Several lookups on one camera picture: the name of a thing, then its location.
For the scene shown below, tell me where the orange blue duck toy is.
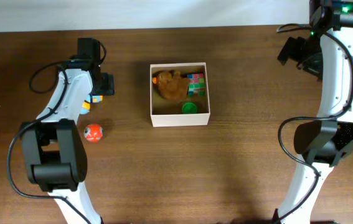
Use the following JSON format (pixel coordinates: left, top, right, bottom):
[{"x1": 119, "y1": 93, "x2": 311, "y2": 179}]
[{"x1": 80, "y1": 95, "x2": 103, "y2": 114}]

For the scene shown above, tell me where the green round plastic toy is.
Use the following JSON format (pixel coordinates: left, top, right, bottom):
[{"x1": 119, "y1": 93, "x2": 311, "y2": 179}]
[{"x1": 182, "y1": 102, "x2": 197, "y2": 114}]

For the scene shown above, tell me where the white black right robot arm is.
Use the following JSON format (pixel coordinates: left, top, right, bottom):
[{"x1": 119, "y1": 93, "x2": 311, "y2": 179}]
[{"x1": 272, "y1": 1, "x2": 353, "y2": 223}]

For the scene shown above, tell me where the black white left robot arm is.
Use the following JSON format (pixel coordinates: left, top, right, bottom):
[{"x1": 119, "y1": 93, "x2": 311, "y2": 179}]
[{"x1": 11, "y1": 38, "x2": 115, "y2": 223}]

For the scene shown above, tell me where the red ball toy with eye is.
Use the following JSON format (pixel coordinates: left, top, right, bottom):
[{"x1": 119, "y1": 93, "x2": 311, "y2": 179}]
[{"x1": 83, "y1": 124, "x2": 103, "y2": 142}]

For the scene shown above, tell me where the white cardboard box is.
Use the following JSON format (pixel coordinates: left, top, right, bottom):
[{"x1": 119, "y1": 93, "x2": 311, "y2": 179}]
[{"x1": 149, "y1": 62, "x2": 210, "y2": 127}]

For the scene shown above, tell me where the colourful puzzle cube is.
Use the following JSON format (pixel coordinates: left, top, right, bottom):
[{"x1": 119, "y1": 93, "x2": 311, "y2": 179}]
[{"x1": 187, "y1": 73, "x2": 206, "y2": 96}]

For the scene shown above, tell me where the brown plush toy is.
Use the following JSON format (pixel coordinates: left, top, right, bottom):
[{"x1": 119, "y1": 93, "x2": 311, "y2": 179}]
[{"x1": 152, "y1": 70, "x2": 190, "y2": 101}]

